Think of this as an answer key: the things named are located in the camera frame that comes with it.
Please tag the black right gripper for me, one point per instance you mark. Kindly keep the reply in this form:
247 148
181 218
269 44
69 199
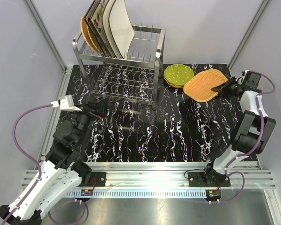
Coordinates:
223 89

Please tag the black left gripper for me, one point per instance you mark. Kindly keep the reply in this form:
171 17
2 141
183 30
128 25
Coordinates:
100 108

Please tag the woven wicker plate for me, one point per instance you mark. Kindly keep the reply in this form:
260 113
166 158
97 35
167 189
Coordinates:
199 88
219 74
89 36

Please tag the green polka dot plate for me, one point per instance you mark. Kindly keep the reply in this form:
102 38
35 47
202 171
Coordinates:
178 71

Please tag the yellow polka dot plate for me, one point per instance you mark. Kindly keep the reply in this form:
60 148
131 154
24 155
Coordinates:
177 83

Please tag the white square plate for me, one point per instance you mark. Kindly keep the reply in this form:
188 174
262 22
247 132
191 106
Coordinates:
121 28

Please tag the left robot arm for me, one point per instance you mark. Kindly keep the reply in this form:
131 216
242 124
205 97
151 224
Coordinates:
62 170

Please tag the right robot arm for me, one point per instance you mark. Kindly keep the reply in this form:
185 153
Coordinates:
251 133

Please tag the stainless steel dish rack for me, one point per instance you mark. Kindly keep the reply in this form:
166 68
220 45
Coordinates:
134 78

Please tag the fruit pattern square plate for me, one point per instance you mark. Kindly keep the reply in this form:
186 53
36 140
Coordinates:
94 19

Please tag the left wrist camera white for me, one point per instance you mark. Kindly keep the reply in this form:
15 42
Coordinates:
66 103

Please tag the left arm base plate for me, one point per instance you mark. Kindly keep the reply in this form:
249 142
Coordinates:
97 178

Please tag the aluminium frame rail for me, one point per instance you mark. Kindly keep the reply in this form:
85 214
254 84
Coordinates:
161 180

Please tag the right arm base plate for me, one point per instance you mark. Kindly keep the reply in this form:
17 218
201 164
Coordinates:
200 179

